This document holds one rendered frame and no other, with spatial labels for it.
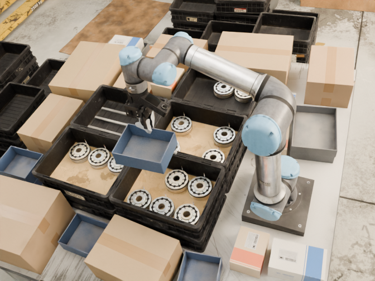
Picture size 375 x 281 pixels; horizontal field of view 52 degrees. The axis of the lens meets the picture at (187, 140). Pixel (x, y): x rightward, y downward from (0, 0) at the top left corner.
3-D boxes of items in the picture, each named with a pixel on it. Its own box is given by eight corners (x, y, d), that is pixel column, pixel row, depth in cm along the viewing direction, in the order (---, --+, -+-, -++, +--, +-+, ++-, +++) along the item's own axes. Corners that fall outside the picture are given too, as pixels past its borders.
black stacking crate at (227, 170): (248, 132, 184) (248, 116, 176) (227, 182, 168) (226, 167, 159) (173, 115, 198) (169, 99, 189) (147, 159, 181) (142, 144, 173)
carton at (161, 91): (166, 75, 213) (164, 64, 207) (186, 80, 208) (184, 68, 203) (152, 94, 204) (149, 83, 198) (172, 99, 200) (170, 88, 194)
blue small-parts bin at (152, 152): (177, 143, 151) (174, 131, 146) (163, 174, 143) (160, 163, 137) (131, 134, 157) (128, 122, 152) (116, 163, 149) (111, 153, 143)
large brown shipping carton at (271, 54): (290, 64, 228) (293, 35, 213) (284, 99, 211) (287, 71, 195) (224, 58, 239) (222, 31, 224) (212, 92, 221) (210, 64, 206)
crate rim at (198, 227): (226, 170, 160) (226, 166, 159) (198, 232, 144) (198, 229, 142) (142, 147, 174) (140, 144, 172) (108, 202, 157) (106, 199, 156)
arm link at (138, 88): (149, 73, 135) (139, 87, 130) (151, 84, 138) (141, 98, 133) (130, 70, 137) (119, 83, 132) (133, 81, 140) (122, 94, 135)
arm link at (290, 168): (300, 176, 161) (306, 158, 151) (288, 202, 155) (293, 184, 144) (273, 165, 166) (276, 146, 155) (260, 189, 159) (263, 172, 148)
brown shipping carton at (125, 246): (184, 257, 160) (179, 240, 148) (159, 308, 148) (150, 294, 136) (124, 231, 171) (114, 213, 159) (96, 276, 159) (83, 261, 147)
